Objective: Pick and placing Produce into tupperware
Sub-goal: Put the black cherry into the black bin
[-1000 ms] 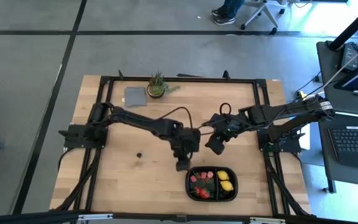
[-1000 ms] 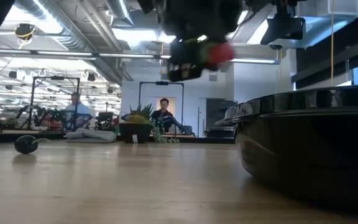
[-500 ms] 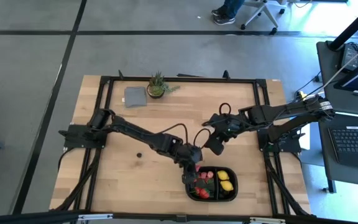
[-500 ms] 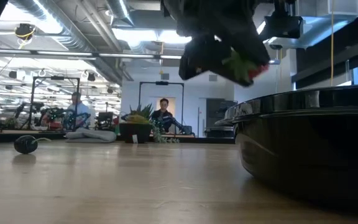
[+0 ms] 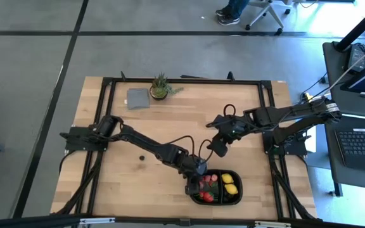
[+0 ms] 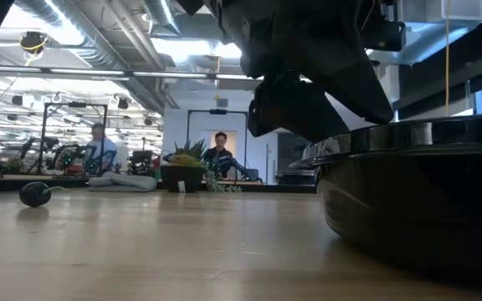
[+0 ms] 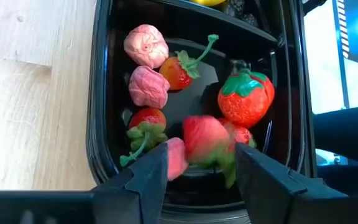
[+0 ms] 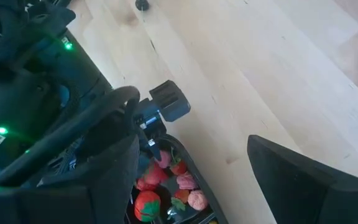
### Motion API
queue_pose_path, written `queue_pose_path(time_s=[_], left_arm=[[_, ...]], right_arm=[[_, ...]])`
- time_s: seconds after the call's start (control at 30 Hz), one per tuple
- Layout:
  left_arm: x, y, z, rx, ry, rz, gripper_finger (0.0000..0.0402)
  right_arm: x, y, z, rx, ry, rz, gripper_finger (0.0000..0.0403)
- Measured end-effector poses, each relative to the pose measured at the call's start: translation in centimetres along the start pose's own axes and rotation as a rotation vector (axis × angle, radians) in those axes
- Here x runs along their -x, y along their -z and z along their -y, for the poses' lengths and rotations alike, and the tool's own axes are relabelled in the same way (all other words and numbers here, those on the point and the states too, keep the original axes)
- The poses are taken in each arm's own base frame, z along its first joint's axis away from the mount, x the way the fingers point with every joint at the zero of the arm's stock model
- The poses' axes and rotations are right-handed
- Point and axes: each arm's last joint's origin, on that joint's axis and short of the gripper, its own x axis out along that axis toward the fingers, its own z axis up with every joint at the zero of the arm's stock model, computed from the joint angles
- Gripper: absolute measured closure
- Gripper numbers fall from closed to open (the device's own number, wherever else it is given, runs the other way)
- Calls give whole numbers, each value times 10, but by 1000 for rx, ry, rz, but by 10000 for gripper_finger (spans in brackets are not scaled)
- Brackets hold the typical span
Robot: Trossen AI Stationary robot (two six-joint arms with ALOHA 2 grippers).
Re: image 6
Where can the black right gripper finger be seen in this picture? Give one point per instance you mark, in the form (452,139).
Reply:
(350,83)
(291,108)

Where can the black background robot arm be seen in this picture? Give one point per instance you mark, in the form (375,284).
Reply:
(241,167)

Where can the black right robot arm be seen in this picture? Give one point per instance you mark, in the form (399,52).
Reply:
(190,5)

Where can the black plastic tupperware container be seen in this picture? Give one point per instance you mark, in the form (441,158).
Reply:
(416,200)

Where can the dark background cabinet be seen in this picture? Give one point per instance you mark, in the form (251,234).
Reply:
(289,154)

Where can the person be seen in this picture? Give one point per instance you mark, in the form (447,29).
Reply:
(101,146)
(218,156)

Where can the trailing green vine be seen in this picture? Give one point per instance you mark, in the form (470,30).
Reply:
(213,182)

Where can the succulent plant in black pot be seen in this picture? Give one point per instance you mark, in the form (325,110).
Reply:
(182,175)

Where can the black office chair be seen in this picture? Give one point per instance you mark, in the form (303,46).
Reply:
(141,158)

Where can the grey cushion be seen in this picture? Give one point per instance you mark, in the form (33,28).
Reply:
(119,182)

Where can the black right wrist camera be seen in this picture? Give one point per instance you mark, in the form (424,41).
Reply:
(385,35)

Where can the black metal frame stand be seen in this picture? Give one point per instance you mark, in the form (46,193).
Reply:
(218,111)
(73,104)

